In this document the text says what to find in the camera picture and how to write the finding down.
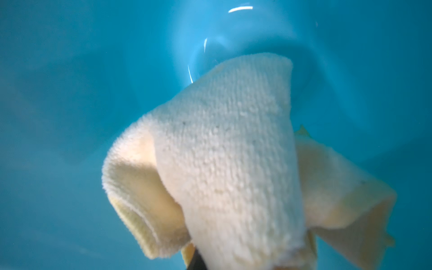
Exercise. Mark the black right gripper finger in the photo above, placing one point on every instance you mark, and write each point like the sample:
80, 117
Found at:
197, 262

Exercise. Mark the cream yellow microfibre cloth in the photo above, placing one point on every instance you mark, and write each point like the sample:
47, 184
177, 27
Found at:
220, 171

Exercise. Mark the teal bucket with sticker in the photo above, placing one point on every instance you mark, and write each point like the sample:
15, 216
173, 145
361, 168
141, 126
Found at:
75, 74

